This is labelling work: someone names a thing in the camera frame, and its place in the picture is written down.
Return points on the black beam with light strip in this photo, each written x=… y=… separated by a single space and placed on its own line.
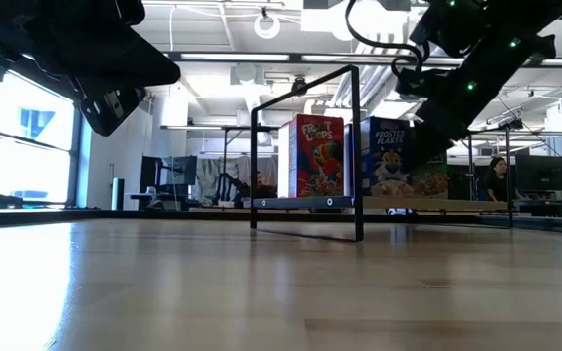
x=300 y=57

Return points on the blue Frosted Flakes cereal box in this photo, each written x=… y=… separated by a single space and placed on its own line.
x=383 y=156

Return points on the black background rig frame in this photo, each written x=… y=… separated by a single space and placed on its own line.
x=226 y=161

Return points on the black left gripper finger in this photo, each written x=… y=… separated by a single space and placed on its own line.
x=144 y=68

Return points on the black ceiling camera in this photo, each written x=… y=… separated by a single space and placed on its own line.
x=299 y=85

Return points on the black background robot arm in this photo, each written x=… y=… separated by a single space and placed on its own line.
x=227 y=187

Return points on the wooden shelf with black frame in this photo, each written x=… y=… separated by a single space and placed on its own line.
x=432 y=204

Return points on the green Apple Jacks cereal box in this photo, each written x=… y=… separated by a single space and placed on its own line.
x=432 y=185

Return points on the black aluminium table frame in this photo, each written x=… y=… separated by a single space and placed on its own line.
x=115 y=216

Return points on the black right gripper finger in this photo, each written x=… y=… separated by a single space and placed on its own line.
x=432 y=144

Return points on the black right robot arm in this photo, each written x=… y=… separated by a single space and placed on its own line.
x=530 y=19

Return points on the black computer monitor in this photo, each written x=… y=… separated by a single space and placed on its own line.
x=149 y=173
x=178 y=170
x=540 y=173

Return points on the large bright window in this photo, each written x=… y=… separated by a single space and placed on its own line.
x=32 y=146

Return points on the white tower device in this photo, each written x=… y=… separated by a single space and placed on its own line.
x=117 y=192

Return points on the red Froot Loops cereal box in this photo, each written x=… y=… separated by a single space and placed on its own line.
x=317 y=156

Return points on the person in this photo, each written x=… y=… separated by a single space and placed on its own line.
x=261 y=187
x=498 y=178

